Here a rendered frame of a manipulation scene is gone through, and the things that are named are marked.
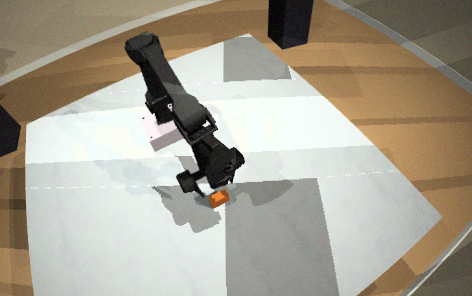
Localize orange block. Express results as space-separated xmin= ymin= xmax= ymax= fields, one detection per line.
xmin=208 ymin=189 xmax=229 ymax=209

